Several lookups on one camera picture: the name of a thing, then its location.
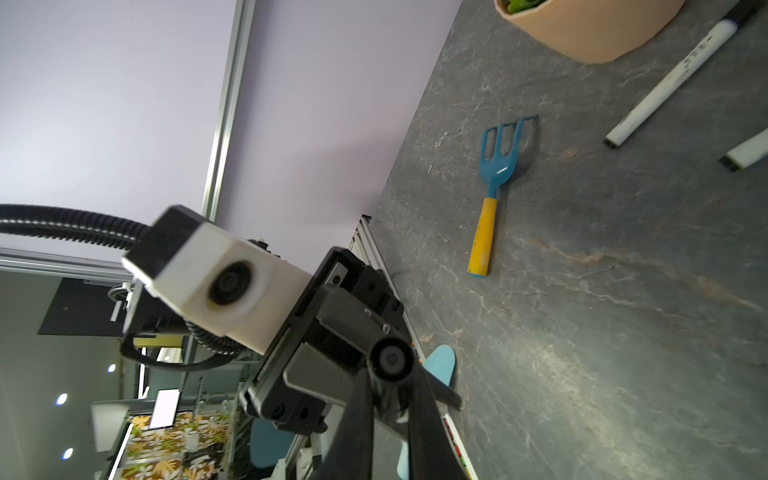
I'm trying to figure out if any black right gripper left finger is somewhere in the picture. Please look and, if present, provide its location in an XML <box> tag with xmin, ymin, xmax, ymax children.
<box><xmin>311</xmin><ymin>369</ymin><xmax>374</xmax><ymax>480</ymax></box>

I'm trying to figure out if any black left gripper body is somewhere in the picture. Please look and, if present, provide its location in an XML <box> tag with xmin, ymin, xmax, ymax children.
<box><xmin>239</xmin><ymin>247</ymin><xmax>408</xmax><ymax>435</ymax></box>

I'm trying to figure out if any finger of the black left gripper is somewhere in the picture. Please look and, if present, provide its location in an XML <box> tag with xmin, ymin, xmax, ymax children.
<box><xmin>281</xmin><ymin>341</ymin><xmax>463</xmax><ymax>412</ymax></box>
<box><xmin>317</xmin><ymin>285</ymin><xmax>407</xmax><ymax>359</ymax></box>

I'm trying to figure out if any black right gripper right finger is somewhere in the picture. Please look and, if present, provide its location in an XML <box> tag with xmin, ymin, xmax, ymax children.
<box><xmin>408</xmin><ymin>363</ymin><xmax>467</xmax><ymax>480</ymax></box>

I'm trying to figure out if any white marker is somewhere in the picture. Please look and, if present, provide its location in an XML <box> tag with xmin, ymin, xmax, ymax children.
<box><xmin>719</xmin><ymin>129</ymin><xmax>768</xmax><ymax>172</ymax></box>
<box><xmin>367</xmin><ymin>337</ymin><xmax>415</xmax><ymax>383</ymax></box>
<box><xmin>603</xmin><ymin>1</ymin><xmax>767</xmax><ymax>149</ymax></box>

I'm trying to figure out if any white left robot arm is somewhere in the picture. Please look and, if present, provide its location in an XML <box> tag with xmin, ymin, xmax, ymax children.
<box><xmin>1</xmin><ymin>204</ymin><xmax>462</xmax><ymax>435</ymax></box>

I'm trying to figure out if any green artificial plant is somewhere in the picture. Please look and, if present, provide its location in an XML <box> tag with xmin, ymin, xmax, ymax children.
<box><xmin>502</xmin><ymin>0</ymin><xmax>545</xmax><ymax>15</ymax></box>

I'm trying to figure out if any beige faceted plant pot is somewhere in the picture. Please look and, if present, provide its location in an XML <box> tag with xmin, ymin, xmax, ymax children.
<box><xmin>494</xmin><ymin>0</ymin><xmax>684</xmax><ymax>64</ymax></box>

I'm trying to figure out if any teal fork yellow handle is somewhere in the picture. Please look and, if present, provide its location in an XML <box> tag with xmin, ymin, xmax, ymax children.
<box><xmin>468</xmin><ymin>115</ymin><xmax>538</xmax><ymax>277</ymax></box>

